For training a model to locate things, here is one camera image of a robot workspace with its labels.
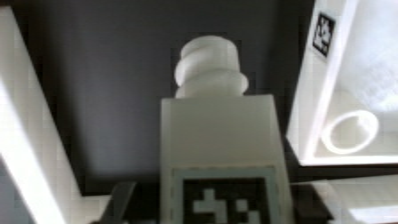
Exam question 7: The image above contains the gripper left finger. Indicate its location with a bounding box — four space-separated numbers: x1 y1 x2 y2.
89 182 160 224

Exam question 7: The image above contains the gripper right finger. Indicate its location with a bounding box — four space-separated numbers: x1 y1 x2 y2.
292 184 334 224

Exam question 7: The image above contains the white square table top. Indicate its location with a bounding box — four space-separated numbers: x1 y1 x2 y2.
286 0 398 166

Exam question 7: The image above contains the white U-shaped fence wall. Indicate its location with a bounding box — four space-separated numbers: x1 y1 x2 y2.
0 4 398 224

